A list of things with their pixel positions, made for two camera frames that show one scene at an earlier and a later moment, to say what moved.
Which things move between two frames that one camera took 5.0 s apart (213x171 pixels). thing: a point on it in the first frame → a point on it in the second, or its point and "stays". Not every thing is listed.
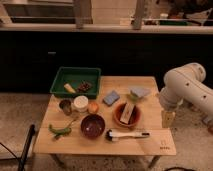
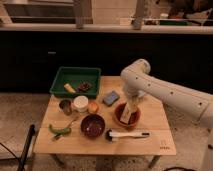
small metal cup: x=66 y=106 stays
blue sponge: x=111 y=98 stays
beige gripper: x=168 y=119 → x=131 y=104
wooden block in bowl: x=126 y=113 stays
